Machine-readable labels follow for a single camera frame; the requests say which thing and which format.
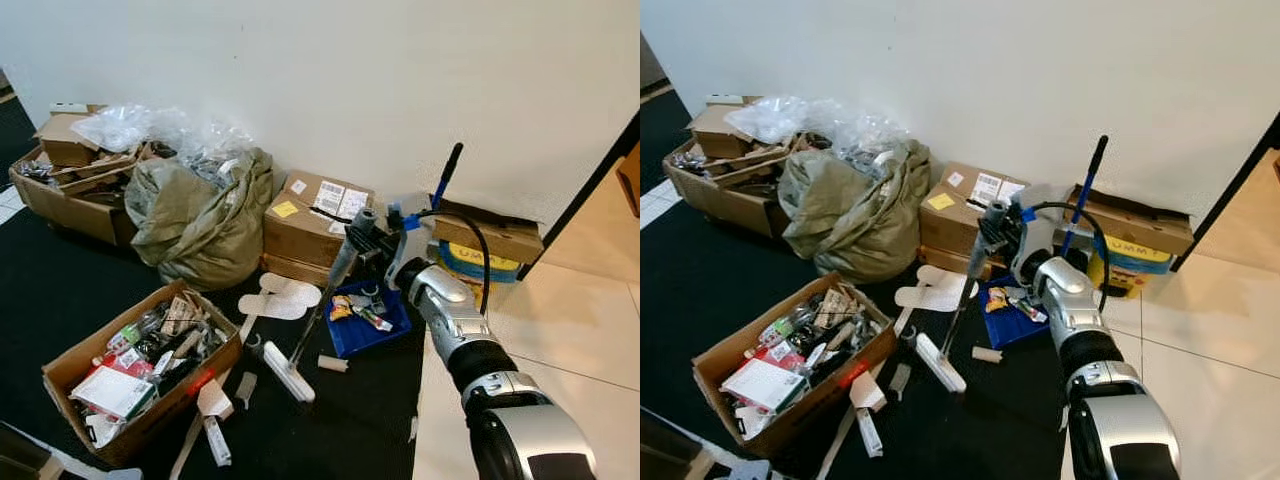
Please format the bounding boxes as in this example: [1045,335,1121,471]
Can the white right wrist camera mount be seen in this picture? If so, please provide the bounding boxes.
[1010,205,1061,286]
[386,207,433,289]

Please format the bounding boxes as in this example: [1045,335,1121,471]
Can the blue plastic tray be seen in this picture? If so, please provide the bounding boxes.
[327,280,413,359]
[978,275,1051,351]

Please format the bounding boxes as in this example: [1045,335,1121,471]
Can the brown box with shipping labels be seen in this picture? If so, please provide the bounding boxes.
[262,170,376,273]
[918,162,1029,266]

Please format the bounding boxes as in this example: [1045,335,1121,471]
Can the dark floor rug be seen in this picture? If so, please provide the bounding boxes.
[640,90,691,196]
[0,95,36,191]

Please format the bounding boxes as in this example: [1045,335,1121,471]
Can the open cardboard box red print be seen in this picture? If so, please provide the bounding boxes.
[692,272,898,459]
[42,280,244,466]

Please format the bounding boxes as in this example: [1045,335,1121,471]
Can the white plastic stick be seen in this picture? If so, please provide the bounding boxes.
[855,407,886,459]
[203,415,233,468]

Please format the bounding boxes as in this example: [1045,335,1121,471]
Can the large dark floor carpet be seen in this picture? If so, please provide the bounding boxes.
[640,195,1086,480]
[0,205,441,480]

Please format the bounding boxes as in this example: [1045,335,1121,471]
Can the clear plastic bag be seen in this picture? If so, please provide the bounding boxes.
[70,103,256,186]
[725,96,911,179]

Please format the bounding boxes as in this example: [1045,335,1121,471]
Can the large cardboard box of scrap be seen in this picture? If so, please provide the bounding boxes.
[8,140,151,249]
[663,135,801,239]

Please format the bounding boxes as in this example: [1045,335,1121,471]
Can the clear bottle green label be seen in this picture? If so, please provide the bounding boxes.
[108,318,151,349]
[760,312,801,343]

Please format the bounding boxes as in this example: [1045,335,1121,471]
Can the grey grip broom white head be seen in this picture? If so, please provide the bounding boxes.
[260,208,379,405]
[915,198,1011,395]

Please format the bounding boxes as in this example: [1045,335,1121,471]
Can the flat open cardboard box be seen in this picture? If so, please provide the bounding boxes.
[432,200,546,266]
[1065,185,1196,256]

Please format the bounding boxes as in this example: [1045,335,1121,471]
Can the small cardboard box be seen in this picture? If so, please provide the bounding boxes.
[690,98,761,161]
[35,105,111,169]

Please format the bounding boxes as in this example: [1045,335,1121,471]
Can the olive woven sack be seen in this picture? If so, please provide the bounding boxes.
[778,140,933,284]
[124,148,275,293]

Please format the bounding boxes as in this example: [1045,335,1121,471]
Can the white carton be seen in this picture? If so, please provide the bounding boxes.
[720,358,809,414]
[70,365,156,421]

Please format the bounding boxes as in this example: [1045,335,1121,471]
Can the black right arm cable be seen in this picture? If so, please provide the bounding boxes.
[405,207,491,316]
[1030,200,1111,301]

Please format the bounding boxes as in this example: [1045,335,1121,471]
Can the yellow and blue bucket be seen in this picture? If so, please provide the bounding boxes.
[1088,232,1176,299]
[438,240,523,286]

